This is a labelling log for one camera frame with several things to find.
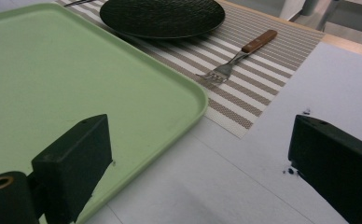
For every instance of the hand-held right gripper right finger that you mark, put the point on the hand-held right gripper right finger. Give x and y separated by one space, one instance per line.
334 165

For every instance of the dark utensil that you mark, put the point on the dark utensil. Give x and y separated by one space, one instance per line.
76 2

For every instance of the black textured plate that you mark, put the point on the black textured plate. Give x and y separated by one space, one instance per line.
162 17

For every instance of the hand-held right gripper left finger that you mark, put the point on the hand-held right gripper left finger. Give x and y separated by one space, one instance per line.
73 161

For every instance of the light green plastic tray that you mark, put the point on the light green plastic tray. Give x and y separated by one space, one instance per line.
76 81

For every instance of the striped woven placemat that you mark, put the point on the striped woven placemat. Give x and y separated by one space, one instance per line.
247 68

